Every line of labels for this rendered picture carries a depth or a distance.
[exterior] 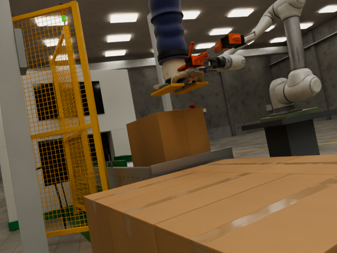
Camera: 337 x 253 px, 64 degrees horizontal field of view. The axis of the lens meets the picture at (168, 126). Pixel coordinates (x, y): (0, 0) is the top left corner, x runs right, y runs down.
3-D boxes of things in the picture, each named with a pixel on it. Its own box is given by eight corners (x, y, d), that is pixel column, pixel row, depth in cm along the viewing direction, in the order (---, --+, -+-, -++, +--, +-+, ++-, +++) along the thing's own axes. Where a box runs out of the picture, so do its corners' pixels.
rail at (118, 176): (76, 181, 366) (74, 167, 367) (80, 180, 369) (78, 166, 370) (154, 198, 169) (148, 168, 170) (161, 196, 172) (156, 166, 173)
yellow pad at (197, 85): (172, 94, 208) (171, 88, 208) (183, 94, 212) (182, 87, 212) (196, 85, 177) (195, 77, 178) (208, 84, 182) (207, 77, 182)
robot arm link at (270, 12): (256, 17, 208) (269, 9, 195) (268, 4, 213) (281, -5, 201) (267, 30, 210) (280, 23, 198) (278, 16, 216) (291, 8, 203)
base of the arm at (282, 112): (282, 113, 223) (281, 107, 223) (303, 110, 202) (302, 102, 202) (265, 118, 217) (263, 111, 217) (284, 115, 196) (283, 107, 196)
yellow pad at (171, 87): (150, 96, 199) (149, 90, 199) (162, 95, 204) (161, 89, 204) (171, 86, 169) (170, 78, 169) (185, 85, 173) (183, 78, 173)
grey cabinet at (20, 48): (19, 75, 214) (13, 39, 216) (26, 75, 217) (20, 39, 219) (19, 67, 197) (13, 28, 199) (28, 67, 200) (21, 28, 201)
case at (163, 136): (133, 169, 233) (125, 124, 235) (172, 160, 254) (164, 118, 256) (167, 169, 182) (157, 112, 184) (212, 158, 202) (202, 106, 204)
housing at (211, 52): (207, 57, 151) (205, 49, 151) (216, 57, 154) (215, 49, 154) (214, 53, 145) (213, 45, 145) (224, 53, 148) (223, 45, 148)
